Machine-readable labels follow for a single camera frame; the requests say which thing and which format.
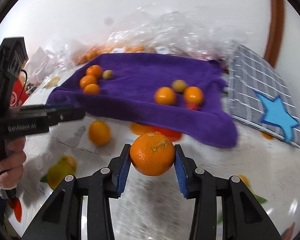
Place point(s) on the brownish green longan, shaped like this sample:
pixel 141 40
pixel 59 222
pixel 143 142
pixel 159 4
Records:
pixel 179 86
pixel 107 74

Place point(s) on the fruit print plastic tablecloth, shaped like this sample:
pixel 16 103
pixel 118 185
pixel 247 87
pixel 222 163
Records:
pixel 153 207

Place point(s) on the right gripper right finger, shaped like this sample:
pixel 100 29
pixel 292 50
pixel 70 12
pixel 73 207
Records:
pixel 243 216

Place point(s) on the small orange tangerine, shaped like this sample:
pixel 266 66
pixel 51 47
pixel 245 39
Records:
pixel 92 89

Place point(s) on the clear plastic bag of fruit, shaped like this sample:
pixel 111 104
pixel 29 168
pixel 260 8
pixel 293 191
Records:
pixel 162 30

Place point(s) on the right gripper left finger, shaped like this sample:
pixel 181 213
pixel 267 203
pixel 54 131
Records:
pixel 60 216

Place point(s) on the brown wooden door frame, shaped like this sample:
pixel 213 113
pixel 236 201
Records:
pixel 275 35

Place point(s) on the red paper bag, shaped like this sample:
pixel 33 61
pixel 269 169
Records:
pixel 19 95

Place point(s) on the white plastic bag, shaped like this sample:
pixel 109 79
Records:
pixel 41 64

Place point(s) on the small red fruit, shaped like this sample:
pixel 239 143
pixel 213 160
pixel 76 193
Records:
pixel 192 106

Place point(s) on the large orange with stem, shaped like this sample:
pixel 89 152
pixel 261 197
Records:
pixel 95 71

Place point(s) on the small orange kumquat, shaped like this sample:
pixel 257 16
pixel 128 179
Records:
pixel 193 95

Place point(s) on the large round orange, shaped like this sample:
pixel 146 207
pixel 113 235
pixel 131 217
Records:
pixel 152 154

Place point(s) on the orange tangerine front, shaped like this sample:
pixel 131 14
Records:
pixel 87 80

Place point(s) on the grey checked star cushion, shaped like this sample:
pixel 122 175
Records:
pixel 259 98

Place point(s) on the purple towel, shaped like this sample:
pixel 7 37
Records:
pixel 129 95

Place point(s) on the person's left hand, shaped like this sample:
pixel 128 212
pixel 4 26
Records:
pixel 12 167

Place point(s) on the oval orange kumquat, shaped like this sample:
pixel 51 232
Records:
pixel 165 96

